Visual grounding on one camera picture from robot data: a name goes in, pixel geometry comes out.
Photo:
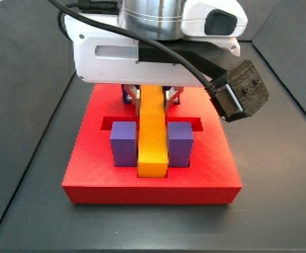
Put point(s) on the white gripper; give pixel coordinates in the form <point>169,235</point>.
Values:
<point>110,58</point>

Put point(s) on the long yellow block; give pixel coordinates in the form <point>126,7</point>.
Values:
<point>153,147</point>

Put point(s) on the red slotted base board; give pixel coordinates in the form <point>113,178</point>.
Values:
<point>94,181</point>

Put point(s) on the dark blue U block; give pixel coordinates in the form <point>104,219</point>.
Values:
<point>128,98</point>

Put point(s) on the purple U block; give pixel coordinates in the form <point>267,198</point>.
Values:
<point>125,143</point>

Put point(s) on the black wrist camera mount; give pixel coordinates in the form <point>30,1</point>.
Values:
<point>237,90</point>

